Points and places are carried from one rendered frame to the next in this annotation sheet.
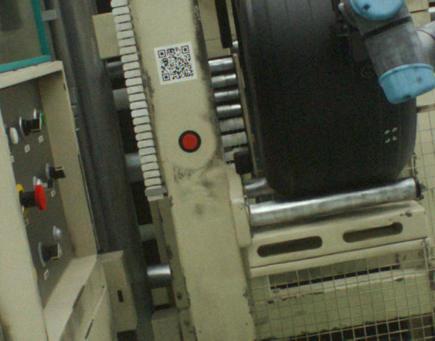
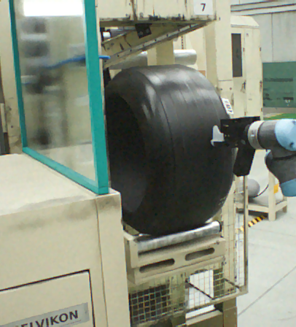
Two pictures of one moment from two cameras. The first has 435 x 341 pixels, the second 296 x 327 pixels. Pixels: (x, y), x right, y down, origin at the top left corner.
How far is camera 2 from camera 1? 0.74 m
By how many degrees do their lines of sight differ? 28
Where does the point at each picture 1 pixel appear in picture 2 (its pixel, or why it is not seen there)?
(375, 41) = (287, 162)
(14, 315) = not seen: outside the picture
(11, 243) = (120, 310)
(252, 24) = (157, 133)
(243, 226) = (135, 255)
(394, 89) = (294, 190)
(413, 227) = (219, 249)
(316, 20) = (197, 134)
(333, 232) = (180, 255)
